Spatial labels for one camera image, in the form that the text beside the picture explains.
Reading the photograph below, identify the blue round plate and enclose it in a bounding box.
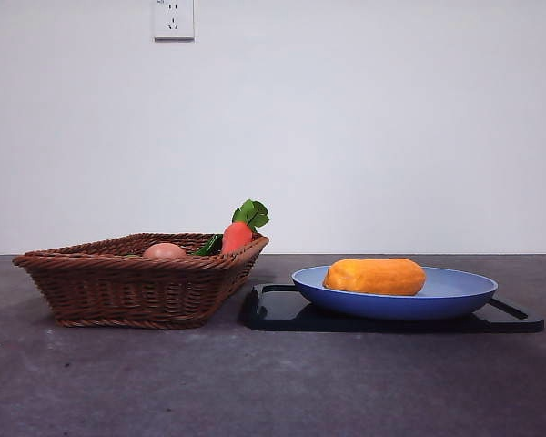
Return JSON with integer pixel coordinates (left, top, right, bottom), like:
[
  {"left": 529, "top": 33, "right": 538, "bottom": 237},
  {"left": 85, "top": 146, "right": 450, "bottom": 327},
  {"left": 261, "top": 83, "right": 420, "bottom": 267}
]
[{"left": 291, "top": 265, "right": 500, "bottom": 321}]

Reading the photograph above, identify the white wall socket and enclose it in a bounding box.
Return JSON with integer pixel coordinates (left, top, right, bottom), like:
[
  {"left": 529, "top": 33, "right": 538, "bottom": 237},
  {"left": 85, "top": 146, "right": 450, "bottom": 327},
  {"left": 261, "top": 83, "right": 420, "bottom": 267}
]
[{"left": 153, "top": 0, "right": 196, "bottom": 42}]

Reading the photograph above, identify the dark green vegetable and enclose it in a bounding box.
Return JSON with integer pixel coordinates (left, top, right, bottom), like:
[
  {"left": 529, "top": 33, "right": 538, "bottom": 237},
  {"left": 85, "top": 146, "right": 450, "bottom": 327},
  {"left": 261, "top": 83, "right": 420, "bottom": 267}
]
[{"left": 191, "top": 233, "right": 224, "bottom": 256}]

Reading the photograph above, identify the black rectangular tray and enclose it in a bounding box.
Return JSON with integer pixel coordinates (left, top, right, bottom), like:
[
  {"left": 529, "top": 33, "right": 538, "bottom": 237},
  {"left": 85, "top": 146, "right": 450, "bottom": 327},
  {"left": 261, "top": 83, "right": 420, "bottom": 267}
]
[{"left": 241, "top": 283, "right": 546, "bottom": 333}]

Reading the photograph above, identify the orange carrot with green leaves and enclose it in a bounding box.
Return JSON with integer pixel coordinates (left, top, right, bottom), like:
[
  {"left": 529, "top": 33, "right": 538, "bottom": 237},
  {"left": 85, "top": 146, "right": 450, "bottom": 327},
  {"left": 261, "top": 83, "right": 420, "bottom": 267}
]
[{"left": 221, "top": 198, "right": 271, "bottom": 255}]

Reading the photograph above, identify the brown wicker basket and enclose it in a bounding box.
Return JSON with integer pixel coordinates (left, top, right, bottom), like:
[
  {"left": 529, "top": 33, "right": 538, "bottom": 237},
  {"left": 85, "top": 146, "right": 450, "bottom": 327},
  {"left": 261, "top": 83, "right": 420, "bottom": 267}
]
[{"left": 12, "top": 232, "right": 270, "bottom": 329}]

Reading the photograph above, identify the orange-yellow corn cob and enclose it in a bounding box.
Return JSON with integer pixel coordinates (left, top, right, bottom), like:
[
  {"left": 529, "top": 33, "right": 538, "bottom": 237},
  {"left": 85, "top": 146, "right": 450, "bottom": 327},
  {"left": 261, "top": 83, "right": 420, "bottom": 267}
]
[{"left": 322, "top": 258, "right": 427, "bottom": 297}]

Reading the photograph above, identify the pale brown egg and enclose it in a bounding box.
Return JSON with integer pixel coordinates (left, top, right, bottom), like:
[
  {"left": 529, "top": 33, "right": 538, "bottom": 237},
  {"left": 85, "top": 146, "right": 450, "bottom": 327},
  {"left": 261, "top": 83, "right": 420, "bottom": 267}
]
[{"left": 143, "top": 242, "right": 187, "bottom": 259}]

